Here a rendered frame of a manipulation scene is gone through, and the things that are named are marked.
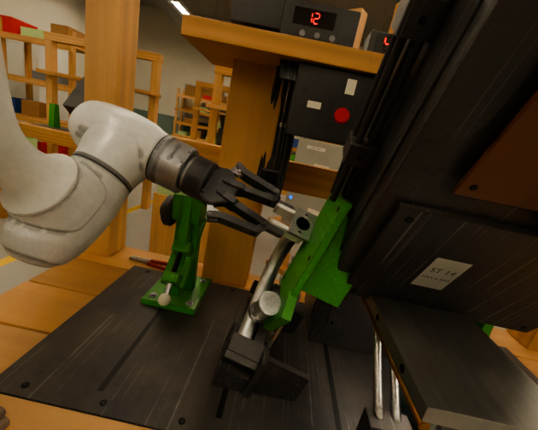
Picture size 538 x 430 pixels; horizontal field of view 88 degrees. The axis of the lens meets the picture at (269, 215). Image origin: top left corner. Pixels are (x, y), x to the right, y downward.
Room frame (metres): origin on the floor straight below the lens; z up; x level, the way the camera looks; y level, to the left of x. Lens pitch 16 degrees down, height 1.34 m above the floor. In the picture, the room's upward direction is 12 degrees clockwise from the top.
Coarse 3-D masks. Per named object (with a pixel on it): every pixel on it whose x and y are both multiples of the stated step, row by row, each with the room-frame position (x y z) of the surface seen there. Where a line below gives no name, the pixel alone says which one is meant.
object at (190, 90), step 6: (186, 84) 10.64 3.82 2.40; (192, 84) 10.63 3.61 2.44; (186, 90) 10.64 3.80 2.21; (192, 90) 10.62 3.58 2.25; (204, 90) 10.60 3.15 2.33; (210, 90) 10.59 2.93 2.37; (186, 102) 10.63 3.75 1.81; (192, 102) 10.62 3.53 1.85; (204, 102) 10.59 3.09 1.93; (186, 108) 10.63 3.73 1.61; (192, 108) 10.62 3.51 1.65
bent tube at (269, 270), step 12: (300, 216) 0.49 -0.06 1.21; (312, 216) 0.49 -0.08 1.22; (300, 228) 0.52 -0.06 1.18; (312, 228) 0.48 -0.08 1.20; (288, 240) 0.51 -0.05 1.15; (276, 252) 0.54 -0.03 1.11; (288, 252) 0.54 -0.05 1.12; (276, 264) 0.53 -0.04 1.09; (264, 276) 0.52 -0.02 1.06; (264, 288) 0.50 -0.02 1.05; (252, 300) 0.48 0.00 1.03; (252, 324) 0.44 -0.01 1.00; (252, 336) 0.43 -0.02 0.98
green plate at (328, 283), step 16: (336, 208) 0.41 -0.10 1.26; (320, 224) 0.45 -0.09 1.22; (336, 224) 0.39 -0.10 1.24; (320, 240) 0.40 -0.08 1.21; (336, 240) 0.40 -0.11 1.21; (304, 256) 0.43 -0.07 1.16; (320, 256) 0.39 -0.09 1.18; (336, 256) 0.40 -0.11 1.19; (288, 272) 0.48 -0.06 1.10; (304, 272) 0.39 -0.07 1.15; (320, 272) 0.40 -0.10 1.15; (336, 272) 0.40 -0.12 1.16; (288, 288) 0.42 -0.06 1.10; (304, 288) 0.40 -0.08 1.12; (320, 288) 0.40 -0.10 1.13; (336, 288) 0.40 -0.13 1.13; (336, 304) 0.40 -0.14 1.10
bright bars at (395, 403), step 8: (376, 336) 0.38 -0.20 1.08; (376, 344) 0.37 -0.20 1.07; (376, 352) 0.36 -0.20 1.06; (376, 360) 0.35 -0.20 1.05; (376, 368) 0.34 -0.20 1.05; (376, 376) 0.34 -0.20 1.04; (392, 376) 0.34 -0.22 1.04; (376, 384) 0.33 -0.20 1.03; (392, 384) 0.33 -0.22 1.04; (376, 392) 0.32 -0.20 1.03; (392, 392) 0.32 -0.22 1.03; (376, 400) 0.31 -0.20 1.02; (392, 400) 0.32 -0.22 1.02; (400, 400) 0.32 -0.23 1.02; (368, 408) 0.31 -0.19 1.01; (376, 408) 0.31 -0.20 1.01; (392, 408) 0.31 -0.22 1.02; (400, 408) 0.31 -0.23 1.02; (368, 416) 0.30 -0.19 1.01; (376, 416) 0.30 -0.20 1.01; (384, 416) 0.30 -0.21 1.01; (392, 416) 0.30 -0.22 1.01; (400, 416) 0.30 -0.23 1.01; (360, 424) 0.31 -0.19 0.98; (368, 424) 0.29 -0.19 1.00; (376, 424) 0.29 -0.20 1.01; (384, 424) 0.29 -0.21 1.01; (392, 424) 0.29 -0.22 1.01; (400, 424) 0.30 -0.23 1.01; (408, 424) 0.30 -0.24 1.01
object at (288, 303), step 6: (288, 294) 0.39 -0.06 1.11; (282, 300) 0.40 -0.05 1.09; (288, 300) 0.38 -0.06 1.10; (294, 300) 0.38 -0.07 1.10; (282, 306) 0.38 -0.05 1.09; (288, 306) 0.37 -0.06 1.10; (294, 306) 0.38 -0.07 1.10; (282, 312) 0.37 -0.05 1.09; (288, 312) 0.37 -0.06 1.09; (270, 318) 0.41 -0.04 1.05; (276, 318) 0.38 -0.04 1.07; (282, 318) 0.36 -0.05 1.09; (288, 318) 0.36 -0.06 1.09; (264, 324) 0.42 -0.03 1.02; (270, 324) 0.40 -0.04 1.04; (276, 324) 0.39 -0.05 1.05; (282, 324) 0.38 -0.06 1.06; (270, 330) 0.42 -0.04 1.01
